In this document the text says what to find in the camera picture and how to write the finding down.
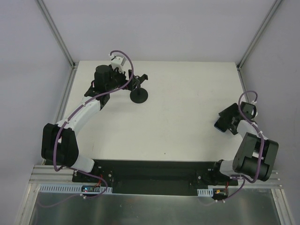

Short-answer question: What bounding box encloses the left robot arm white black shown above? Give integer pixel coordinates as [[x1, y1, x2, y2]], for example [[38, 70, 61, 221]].
[[41, 64, 132, 182]]

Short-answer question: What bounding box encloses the black phone stand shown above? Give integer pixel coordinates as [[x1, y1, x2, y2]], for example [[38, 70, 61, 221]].
[[128, 74, 148, 104]]

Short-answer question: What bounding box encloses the right white cable duct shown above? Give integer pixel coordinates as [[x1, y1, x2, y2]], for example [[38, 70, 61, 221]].
[[197, 187, 228, 197]]

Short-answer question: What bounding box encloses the left aluminium frame post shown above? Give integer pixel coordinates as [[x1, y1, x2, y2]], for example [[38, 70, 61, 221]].
[[36, 0, 75, 66]]

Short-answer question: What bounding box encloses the aluminium frame post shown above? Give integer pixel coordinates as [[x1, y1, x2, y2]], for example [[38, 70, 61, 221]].
[[36, 0, 75, 66], [236, 0, 284, 68]]

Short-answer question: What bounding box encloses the white cable duct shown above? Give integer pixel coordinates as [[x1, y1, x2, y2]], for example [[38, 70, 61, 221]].
[[197, 187, 228, 197], [39, 184, 113, 195]]

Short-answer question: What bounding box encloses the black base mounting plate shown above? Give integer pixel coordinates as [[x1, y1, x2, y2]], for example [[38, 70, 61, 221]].
[[71, 158, 237, 195]]

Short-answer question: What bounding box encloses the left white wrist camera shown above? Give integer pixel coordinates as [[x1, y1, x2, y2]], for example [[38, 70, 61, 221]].
[[109, 54, 126, 73]]

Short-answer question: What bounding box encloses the right aluminium frame post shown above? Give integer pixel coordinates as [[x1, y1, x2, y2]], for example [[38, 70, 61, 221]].
[[236, 0, 284, 68]]

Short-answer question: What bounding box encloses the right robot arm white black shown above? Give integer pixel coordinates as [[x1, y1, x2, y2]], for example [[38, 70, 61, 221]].
[[211, 102, 279, 185]]

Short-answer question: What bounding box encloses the left white cable duct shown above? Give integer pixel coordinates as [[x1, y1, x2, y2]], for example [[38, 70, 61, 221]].
[[39, 184, 113, 195]]

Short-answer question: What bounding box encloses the blue black smartphone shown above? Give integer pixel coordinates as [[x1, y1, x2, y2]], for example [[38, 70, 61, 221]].
[[214, 117, 234, 133]]

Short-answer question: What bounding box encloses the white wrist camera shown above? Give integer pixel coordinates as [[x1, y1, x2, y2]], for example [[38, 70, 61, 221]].
[[250, 100, 257, 120], [109, 54, 126, 73]]

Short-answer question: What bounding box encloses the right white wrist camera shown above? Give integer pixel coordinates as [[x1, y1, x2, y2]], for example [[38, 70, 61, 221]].
[[250, 100, 257, 120]]

